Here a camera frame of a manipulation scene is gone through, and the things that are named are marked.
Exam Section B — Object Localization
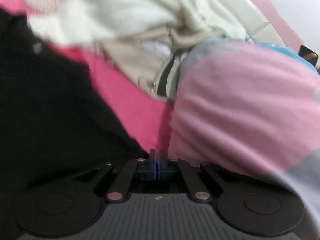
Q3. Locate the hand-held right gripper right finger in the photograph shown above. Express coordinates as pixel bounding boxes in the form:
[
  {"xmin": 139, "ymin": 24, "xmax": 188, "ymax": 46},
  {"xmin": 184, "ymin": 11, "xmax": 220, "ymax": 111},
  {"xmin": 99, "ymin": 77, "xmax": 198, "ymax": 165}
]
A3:
[{"xmin": 156, "ymin": 150, "xmax": 240, "ymax": 203}]

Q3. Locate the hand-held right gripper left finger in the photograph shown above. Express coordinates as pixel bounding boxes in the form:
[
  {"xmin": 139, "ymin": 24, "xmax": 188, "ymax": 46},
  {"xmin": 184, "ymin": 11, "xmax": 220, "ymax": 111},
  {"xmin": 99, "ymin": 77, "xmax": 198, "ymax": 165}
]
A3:
[{"xmin": 71, "ymin": 150, "xmax": 157, "ymax": 203}]

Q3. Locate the black garment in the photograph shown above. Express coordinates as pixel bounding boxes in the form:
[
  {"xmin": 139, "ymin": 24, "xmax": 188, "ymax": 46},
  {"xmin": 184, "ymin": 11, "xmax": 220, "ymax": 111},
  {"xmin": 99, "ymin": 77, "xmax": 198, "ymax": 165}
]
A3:
[{"xmin": 0, "ymin": 7, "xmax": 150, "ymax": 195}]

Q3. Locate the pink leaf-print quilt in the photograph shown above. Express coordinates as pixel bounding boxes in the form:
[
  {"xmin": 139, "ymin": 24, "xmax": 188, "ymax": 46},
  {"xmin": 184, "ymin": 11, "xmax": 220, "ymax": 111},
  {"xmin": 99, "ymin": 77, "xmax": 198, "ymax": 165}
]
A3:
[{"xmin": 167, "ymin": 36, "xmax": 320, "ymax": 240}]

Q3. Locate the beige garment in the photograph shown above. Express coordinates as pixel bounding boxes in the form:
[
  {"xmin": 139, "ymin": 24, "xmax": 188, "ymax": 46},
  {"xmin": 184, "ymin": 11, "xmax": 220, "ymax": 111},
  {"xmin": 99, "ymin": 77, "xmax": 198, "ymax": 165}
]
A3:
[{"xmin": 94, "ymin": 27, "xmax": 225, "ymax": 103}]

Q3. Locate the cream fleece cloth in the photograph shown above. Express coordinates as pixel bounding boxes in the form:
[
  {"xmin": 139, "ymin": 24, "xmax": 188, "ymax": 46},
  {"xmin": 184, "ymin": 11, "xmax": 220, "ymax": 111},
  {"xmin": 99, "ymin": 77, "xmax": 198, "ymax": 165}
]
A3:
[{"xmin": 87, "ymin": 0, "xmax": 247, "ymax": 42}]

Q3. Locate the blue blanket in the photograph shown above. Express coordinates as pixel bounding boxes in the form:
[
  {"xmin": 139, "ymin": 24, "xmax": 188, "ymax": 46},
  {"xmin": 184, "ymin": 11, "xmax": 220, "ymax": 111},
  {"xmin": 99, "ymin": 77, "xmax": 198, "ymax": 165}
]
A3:
[{"xmin": 246, "ymin": 41, "xmax": 320, "ymax": 75}]

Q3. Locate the pink bed headboard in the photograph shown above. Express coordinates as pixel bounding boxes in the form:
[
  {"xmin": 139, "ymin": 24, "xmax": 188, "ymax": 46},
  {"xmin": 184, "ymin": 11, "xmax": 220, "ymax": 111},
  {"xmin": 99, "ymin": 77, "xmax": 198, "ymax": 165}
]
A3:
[{"xmin": 200, "ymin": 0, "xmax": 304, "ymax": 48}]

